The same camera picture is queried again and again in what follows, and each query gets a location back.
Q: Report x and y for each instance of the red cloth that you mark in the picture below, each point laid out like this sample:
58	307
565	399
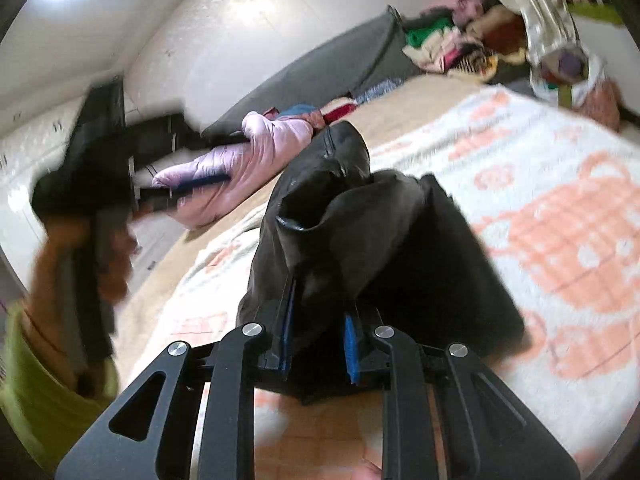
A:
341	109

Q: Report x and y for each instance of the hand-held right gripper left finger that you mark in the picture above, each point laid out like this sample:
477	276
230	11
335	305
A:
286	340

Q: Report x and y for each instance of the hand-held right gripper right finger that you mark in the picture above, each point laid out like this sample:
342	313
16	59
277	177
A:
350	350

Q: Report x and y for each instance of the person's right hand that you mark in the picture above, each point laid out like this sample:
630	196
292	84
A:
367	471

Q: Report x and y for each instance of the teal cloth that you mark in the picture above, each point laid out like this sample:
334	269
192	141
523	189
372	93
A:
300	110

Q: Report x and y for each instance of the grey headboard cover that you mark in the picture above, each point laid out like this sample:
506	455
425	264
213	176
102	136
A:
325	70

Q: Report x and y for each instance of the cream satin curtain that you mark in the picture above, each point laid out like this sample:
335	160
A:
540	5

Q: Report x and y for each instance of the white bag of clothes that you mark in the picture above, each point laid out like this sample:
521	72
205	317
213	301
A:
570	65

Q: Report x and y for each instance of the pink patterned cloth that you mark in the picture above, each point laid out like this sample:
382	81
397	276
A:
602	102

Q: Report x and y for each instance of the black leather jacket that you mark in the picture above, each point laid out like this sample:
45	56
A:
350	240

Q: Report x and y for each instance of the white and orange printed blanket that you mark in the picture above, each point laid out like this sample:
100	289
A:
550	240

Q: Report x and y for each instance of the pink quilted comforter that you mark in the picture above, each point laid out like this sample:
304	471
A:
260	150

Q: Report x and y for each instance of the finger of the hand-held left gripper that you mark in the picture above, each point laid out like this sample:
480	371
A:
200	183
160	135

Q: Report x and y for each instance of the person's left hand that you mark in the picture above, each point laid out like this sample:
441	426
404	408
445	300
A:
52	270

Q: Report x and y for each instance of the blue patterned cloth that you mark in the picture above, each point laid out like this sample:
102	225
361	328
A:
380	90

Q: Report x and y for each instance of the white wardrobe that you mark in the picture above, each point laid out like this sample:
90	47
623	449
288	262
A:
20	150

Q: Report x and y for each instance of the pile of folded clothes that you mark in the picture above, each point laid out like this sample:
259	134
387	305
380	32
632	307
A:
465	35

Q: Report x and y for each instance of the lime green cloth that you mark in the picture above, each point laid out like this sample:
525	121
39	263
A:
597	12

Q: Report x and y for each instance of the beige bed sheet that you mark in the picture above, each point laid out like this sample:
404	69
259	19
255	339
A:
410	97

